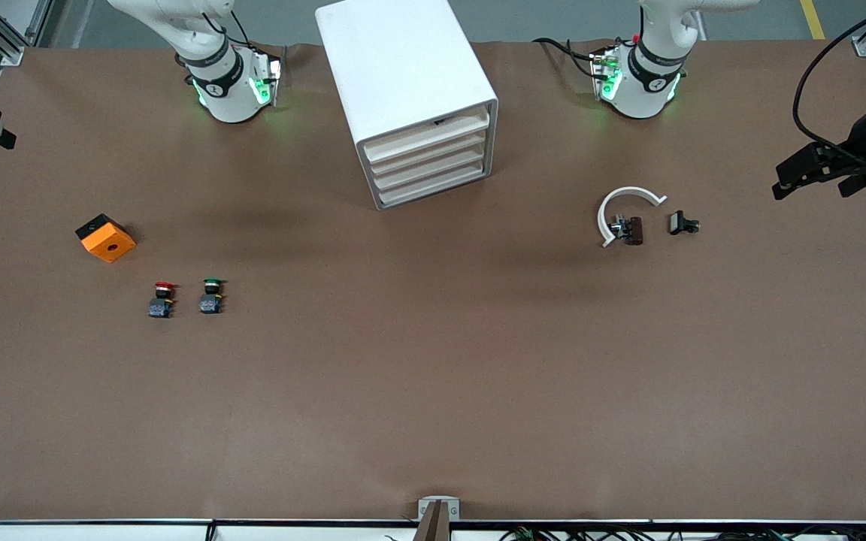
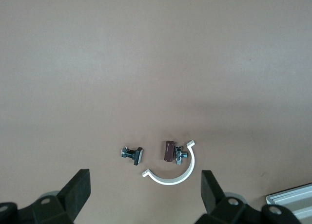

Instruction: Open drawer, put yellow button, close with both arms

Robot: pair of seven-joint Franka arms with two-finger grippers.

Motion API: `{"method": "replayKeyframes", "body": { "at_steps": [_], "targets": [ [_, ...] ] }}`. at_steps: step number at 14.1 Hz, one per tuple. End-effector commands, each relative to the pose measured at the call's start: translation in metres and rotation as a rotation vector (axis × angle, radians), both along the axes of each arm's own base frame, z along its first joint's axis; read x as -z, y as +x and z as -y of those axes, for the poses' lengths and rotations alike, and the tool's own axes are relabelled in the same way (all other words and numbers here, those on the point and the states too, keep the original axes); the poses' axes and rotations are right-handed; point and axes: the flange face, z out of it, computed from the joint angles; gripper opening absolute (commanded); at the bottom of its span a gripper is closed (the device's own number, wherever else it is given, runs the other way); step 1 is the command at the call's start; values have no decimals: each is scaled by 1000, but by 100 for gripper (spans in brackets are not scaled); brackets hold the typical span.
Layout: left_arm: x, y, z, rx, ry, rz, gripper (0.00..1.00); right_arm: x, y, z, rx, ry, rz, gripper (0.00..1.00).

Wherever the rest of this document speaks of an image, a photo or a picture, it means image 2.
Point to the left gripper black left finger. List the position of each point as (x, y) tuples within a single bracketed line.
[(73, 197)]

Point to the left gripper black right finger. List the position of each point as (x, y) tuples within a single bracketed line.
[(217, 204)]

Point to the white drawer cabinet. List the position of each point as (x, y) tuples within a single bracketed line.
[(292, 202)]

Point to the white curved plastic clip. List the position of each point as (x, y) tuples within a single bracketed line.
[(170, 182)]

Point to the brown metal switch component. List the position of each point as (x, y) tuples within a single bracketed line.
[(168, 151)]

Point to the small black switch component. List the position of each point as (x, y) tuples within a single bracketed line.
[(137, 157)]

